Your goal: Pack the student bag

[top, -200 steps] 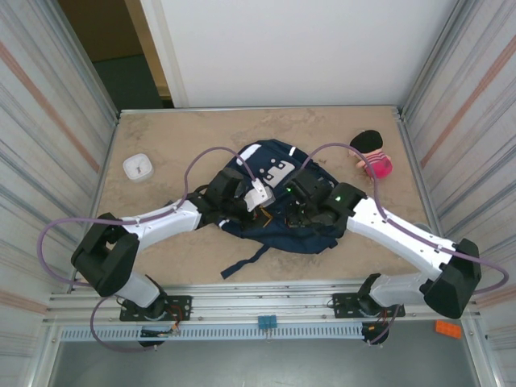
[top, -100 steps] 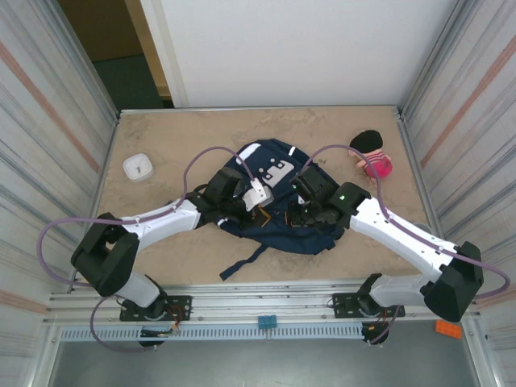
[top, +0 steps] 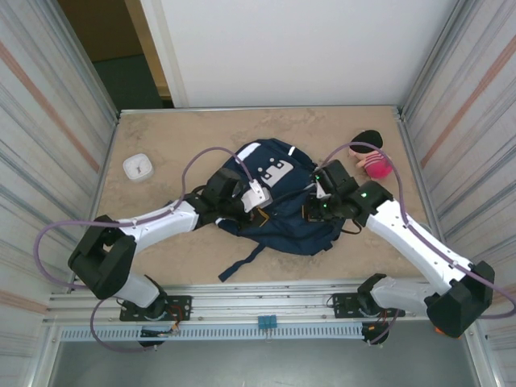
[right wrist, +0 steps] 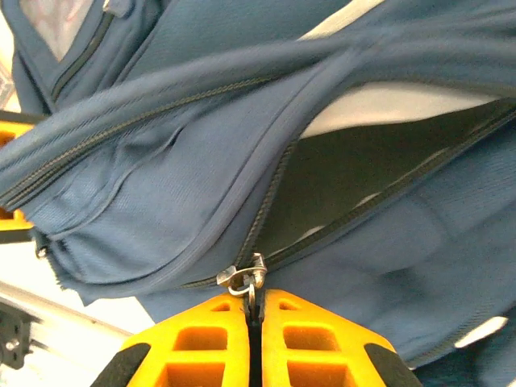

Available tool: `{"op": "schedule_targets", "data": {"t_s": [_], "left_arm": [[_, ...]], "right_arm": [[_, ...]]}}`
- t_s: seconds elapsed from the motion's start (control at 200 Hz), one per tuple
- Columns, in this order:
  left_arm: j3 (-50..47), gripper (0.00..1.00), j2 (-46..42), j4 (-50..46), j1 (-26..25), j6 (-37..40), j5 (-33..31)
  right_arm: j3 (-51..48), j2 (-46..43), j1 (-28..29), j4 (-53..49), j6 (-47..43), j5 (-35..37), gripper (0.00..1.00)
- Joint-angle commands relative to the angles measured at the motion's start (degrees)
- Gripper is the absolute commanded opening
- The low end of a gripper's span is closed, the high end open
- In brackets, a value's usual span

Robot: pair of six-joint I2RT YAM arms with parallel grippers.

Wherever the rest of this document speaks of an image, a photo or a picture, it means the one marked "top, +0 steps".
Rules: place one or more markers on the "navy blue backpack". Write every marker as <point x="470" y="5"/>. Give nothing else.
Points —
<point x="290" y="238"/>

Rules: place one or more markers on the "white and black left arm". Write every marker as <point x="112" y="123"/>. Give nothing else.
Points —
<point x="161" y="223"/>

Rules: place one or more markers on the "plush doll with pink shirt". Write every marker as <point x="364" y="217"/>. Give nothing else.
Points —
<point x="377" y="167"/>

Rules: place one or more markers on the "small white square container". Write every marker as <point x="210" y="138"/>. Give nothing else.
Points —
<point x="138" y="167"/>

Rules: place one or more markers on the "blue clip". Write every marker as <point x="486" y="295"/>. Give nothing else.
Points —
<point x="267" y="322"/>

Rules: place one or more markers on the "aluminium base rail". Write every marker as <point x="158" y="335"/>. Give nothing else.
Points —
<point x="262" y="300"/>

